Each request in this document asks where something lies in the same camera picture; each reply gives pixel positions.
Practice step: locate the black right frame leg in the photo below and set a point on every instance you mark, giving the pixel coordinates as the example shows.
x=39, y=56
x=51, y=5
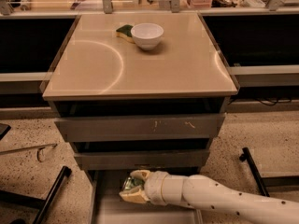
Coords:
x=264, y=183

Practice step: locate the black frame leg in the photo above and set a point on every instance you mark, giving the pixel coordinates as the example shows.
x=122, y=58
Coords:
x=41, y=205
x=264, y=183

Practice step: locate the green yellow sponge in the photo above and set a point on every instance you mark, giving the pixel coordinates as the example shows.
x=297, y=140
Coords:
x=125, y=33

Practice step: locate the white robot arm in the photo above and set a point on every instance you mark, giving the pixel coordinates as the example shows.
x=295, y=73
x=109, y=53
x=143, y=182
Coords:
x=203, y=193

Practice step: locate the bottom grey drawer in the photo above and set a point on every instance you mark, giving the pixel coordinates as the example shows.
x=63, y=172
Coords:
x=107, y=207

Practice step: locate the top grey drawer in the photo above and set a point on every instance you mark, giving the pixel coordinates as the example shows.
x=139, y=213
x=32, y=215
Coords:
x=130, y=128

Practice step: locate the white bowl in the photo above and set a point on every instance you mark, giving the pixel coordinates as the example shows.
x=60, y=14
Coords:
x=147, y=36

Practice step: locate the black left frame leg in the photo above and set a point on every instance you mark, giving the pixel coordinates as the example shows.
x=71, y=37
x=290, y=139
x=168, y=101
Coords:
x=41, y=205

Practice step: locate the middle grey drawer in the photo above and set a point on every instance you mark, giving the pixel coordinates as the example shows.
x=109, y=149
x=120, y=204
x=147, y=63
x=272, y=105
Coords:
x=141, y=159

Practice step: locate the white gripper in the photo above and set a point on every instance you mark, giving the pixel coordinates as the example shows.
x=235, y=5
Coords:
x=153, y=186

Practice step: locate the grey drawer cabinet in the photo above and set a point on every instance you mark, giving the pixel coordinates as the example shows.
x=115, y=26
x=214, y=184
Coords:
x=98, y=74

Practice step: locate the green can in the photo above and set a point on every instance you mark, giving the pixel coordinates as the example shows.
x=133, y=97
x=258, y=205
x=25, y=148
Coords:
x=133, y=184

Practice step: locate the grey drawer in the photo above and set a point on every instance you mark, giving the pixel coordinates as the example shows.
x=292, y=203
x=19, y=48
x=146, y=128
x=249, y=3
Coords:
x=130, y=128
x=107, y=207
x=141, y=159

